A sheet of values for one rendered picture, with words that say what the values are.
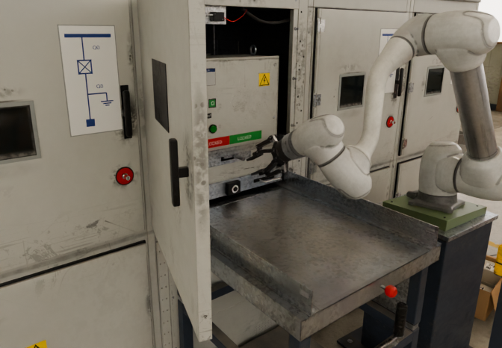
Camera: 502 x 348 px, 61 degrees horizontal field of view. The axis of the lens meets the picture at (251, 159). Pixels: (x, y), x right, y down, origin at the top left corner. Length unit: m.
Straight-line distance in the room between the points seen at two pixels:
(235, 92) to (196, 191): 0.84
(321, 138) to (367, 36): 0.91
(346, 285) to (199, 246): 0.47
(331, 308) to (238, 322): 0.91
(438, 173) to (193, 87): 1.31
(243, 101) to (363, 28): 0.68
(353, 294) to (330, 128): 0.45
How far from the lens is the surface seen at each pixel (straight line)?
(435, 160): 1.90
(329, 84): 1.89
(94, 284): 1.51
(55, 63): 1.29
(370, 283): 1.23
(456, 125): 2.91
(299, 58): 1.77
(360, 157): 1.32
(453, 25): 1.51
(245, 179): 1.73
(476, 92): 1.62
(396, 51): 1.52
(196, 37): 0.79
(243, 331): 2.03
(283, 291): 1.13
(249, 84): 1.67
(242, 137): 1.69
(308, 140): 1.25
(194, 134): 0.81
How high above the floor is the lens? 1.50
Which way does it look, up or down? 17 degrees down
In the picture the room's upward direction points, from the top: straight up
